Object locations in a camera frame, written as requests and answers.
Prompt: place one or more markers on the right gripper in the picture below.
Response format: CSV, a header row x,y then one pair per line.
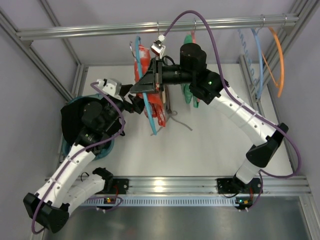
x,y
158,75

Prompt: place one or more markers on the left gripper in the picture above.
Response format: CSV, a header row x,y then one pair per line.
x,y
128,104

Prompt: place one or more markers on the red white patterned trousers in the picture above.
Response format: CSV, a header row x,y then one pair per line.
x,y
154,99

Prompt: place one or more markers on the teal blue hanger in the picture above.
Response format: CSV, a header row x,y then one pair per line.
x,y
136,54

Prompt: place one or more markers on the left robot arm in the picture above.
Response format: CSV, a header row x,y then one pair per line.
x,y
53,204

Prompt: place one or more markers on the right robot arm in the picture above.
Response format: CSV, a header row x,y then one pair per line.
x,y
211,88

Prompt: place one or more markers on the beige wooden hanger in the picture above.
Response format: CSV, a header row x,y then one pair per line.
x,y
163,96

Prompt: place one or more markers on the brown grey trousers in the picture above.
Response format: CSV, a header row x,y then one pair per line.
x,y
169,113

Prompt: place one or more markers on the green patterned trousers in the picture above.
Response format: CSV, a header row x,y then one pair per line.
x,y
188,96

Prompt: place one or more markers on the pink hanger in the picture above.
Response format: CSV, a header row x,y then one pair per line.
x,y
196,101

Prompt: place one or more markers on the light blue spiral hanger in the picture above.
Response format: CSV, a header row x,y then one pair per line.
x,y
246,52

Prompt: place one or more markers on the orange hanger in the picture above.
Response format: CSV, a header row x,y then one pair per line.
x,y
280,83

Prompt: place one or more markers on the teal laundry basket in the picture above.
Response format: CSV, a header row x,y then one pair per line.
x,y
65,147

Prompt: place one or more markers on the black clothes pile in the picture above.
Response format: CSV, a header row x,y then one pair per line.
x,y
89,121

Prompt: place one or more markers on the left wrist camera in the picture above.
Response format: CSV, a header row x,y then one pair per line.
x,y
110,86

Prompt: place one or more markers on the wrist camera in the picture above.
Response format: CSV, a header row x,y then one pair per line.
x,y
110,86
158,47

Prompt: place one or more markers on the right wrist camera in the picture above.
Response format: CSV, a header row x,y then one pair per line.
x,y
158,47

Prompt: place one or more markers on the left aluminium frame post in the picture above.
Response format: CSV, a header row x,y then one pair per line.
x,y
56,59

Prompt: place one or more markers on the aluminium frame post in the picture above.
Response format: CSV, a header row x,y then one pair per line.
x,y
290,26
56,59

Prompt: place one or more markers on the light blue cable duct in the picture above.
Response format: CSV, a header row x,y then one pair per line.
x,y
169,201

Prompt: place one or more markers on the aluminium hanging rail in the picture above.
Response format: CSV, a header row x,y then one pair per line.
x,y
66,32

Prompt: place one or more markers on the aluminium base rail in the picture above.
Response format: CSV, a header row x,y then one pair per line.
x,y
208,185

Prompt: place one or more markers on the right aluminium frame post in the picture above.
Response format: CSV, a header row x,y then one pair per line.
x,y
290,26

